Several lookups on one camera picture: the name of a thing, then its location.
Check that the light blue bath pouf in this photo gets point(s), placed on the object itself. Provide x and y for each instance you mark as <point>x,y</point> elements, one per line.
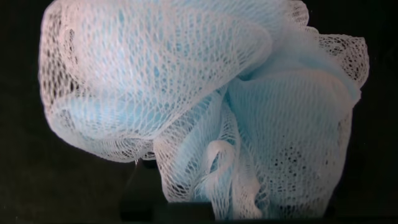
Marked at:
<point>155,77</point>

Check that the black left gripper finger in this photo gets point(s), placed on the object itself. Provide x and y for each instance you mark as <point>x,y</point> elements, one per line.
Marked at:
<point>140,193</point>

